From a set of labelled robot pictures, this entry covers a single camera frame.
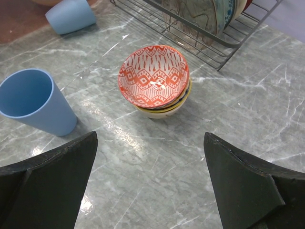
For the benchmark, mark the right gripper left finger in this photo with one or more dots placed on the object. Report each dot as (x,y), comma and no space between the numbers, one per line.
(45,191)

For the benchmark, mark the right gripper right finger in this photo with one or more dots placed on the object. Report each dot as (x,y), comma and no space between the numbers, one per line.
(252,193)

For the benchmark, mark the clear glass plate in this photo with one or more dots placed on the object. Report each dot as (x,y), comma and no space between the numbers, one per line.
(206,14)

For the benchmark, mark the red patterned bowl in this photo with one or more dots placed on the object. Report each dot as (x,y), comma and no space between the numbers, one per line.
(153,76)

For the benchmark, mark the light blue cup lying down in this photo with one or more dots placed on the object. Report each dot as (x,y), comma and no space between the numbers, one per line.
(70,15)

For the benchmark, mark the black wire dish rack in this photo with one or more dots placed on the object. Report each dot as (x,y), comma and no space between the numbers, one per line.
(224,46)

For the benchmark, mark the white bowl blue dashes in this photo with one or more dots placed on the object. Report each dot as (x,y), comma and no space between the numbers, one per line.
(180,97)

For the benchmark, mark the cream yellow plate in rack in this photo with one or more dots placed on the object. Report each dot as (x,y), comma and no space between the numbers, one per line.
(240,5)

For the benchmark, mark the cream bowl under red bowl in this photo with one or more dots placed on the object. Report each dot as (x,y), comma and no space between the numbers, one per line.
(163,113)

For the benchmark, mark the blue upright plastic cup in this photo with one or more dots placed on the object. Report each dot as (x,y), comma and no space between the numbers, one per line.
(31,96)

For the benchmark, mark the pink transparent plastic bin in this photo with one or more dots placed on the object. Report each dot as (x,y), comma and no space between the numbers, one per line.
(21,17)

